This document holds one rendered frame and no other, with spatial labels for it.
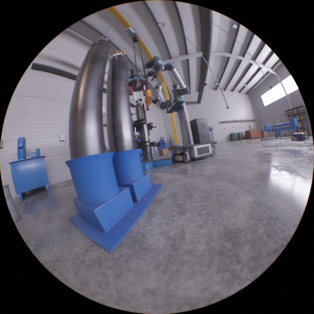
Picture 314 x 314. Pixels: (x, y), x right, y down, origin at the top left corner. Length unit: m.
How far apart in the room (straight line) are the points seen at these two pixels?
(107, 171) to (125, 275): 0.44
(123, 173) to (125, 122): 0.37
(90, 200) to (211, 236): 0.53
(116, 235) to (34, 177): 1.89
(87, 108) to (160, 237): 0.67
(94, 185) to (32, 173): 1.80
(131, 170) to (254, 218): 0.77
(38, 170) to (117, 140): 1.78
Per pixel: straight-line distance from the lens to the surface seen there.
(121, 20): 3.71
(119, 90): 0.87
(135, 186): 0.65
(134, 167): 0.68
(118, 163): 0.67
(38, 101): 3.43
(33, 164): 2.15
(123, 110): 0.77
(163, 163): 1.84
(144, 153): 2.04
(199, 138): 1.97
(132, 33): 3.49
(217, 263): 0.37
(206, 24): 6.10
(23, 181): 2.19
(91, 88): 0.61
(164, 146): 8.94
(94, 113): 0.53
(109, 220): 0.50
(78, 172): 0.47
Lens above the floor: 0.34
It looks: 5 degrees down
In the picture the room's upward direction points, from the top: 10 degrees counter-clockwise
